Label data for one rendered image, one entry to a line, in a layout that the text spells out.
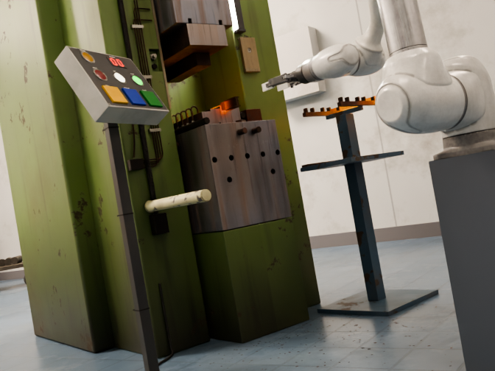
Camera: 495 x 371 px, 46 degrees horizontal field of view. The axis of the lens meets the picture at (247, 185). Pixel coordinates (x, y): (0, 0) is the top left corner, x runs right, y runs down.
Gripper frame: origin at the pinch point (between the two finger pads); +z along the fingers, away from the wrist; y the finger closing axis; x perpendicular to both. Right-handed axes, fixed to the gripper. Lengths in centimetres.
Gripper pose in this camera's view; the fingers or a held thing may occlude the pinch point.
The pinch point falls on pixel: (275, 85)
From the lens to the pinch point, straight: 228.9
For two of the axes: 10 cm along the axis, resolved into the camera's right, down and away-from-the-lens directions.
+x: -1.7, -9.9, 0.2
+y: 7.9, -1.2, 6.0
